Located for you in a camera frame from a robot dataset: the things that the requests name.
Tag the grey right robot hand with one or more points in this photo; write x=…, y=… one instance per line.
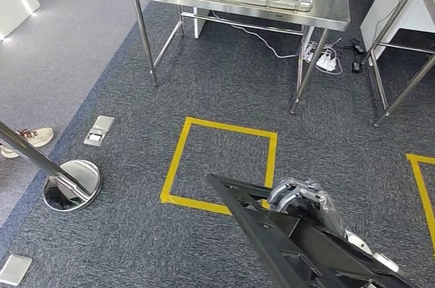
x=326, y=209

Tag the metal floor socket plate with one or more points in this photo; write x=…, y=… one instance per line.
x=96, y=138

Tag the white power strip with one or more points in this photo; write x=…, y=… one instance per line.
x=325, y=62

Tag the black power adapter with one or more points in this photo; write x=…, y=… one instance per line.
x=357, y=46
x=356, y=67

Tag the plain metal floor plate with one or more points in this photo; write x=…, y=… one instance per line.
x=103, y=123
x=15, y=270

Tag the black plastic panel with cutouts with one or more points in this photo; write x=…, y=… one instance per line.
x=272, y=241

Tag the white cabinet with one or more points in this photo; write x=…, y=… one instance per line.
x=384, y=16

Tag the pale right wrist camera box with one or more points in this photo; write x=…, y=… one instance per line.
x=385, y=262

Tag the person's beige shoe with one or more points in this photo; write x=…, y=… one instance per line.
x=41, y=136

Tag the chrome stanchion post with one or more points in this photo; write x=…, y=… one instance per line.
x=78, y=178

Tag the yellow floor tape square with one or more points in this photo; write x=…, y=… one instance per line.
x=421, y=191
x=177, y=160

